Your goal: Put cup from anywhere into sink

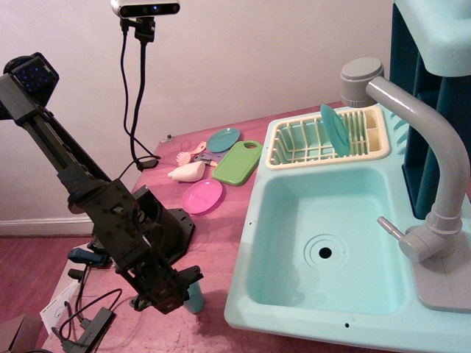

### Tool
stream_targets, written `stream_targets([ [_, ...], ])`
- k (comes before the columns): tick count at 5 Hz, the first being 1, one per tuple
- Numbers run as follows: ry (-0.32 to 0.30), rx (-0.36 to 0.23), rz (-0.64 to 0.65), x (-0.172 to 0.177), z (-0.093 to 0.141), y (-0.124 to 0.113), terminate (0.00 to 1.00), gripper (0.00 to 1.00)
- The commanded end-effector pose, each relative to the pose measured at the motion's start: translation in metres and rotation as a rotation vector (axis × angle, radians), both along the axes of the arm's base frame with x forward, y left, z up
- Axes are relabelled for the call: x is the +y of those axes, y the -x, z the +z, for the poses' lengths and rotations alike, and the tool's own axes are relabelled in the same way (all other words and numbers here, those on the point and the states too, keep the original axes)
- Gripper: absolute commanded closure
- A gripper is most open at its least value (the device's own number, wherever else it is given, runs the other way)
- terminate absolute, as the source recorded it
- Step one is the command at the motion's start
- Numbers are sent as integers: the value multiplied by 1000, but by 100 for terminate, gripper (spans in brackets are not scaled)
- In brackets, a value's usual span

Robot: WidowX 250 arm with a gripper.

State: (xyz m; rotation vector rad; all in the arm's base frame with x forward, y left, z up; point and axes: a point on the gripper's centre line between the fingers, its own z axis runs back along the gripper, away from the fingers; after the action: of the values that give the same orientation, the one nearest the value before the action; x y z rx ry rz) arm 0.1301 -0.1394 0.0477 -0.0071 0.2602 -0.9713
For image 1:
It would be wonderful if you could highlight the teal plate in rack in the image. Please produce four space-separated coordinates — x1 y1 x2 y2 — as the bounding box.
320 104 350 157

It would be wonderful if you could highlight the black camera stand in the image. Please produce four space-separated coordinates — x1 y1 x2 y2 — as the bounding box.
130 17 160 171

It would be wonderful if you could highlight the light teal toy sink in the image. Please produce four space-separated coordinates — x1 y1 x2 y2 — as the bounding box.
224 105 470 352

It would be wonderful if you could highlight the pink dish brush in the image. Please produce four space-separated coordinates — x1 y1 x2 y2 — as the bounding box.
176 141 207 166

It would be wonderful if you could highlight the light teal upper shelf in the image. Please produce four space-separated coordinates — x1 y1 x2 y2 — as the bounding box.
394 0 470 77

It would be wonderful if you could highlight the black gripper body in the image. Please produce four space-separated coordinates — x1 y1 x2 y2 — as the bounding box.
121 254 186 314

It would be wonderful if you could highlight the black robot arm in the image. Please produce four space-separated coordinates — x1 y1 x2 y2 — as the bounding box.
1 52 204 314

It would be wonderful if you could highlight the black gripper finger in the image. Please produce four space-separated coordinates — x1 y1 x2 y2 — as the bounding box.
177 265 204 290

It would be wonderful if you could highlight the cream dish rack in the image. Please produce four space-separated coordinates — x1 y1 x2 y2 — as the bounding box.
264 106 390 170

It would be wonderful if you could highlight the pink plastic plate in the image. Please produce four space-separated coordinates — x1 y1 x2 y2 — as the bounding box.
182 179 222 214

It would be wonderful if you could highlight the green cutting board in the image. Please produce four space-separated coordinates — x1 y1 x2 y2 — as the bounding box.
212 140 263 186

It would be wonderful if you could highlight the cardboard box corner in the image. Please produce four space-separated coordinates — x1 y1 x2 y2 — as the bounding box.
1 314 42 352

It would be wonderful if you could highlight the silver depth camera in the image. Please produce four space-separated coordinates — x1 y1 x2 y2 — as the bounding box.
110 0 180 18

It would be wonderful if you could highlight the black usb hub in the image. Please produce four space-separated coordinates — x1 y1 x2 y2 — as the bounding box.
62 307 116 353

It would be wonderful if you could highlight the dark teal toy cabinet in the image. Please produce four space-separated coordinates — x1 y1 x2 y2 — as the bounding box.
389 1 470 219

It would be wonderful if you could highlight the blue clamp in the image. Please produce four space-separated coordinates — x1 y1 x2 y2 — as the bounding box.
68 248 107 267

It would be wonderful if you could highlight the grey toy utensil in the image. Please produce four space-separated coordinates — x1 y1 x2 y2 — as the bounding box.
194 152 224 167

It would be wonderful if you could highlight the white paper sheet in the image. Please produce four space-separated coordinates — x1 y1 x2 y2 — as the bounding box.
40 266 84 335

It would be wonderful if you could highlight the teal plate on table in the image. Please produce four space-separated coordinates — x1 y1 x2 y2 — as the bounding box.
206 127 241 153

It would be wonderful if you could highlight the teal plastic cup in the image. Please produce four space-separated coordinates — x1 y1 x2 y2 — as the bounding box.
183 282 205 314

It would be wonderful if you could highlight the cream soap bottle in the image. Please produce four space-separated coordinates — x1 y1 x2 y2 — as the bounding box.
168 162 205 182

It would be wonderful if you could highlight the grey toy faucet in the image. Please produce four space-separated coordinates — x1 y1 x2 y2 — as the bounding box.
341 57 470 313

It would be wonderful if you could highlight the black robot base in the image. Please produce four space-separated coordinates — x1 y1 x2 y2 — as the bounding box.
133 185 195 264

